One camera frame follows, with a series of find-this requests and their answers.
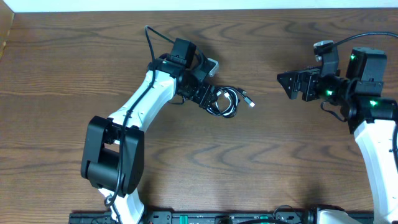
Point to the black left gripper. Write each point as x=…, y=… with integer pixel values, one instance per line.
x=204, y=99

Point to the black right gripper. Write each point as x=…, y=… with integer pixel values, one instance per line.
x=310, y=77

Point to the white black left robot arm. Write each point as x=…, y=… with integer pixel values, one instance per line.
x=113, y=155

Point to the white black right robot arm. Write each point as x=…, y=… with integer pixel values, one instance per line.
x=372, y=119

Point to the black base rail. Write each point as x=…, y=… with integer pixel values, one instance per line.
x=163, y=217

